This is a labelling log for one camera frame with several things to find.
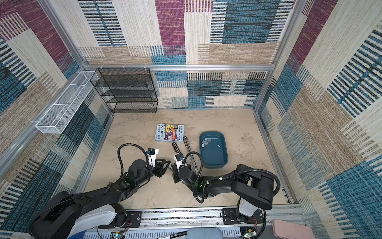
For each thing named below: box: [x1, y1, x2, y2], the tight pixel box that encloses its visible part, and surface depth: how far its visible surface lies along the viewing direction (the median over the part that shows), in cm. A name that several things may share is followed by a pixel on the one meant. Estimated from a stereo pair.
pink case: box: [272, 219, 316, 239], surface depth 70 cm
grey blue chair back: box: [187, 227, 224, 239], surface depth 69 cm
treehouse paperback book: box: [154, 123, 186, 143], surface depth 107 cm
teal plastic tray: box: [198, 130, 229, 169], surface depth 100 cm
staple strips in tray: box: [201, 138, 221, 148], surface depth 103 cm
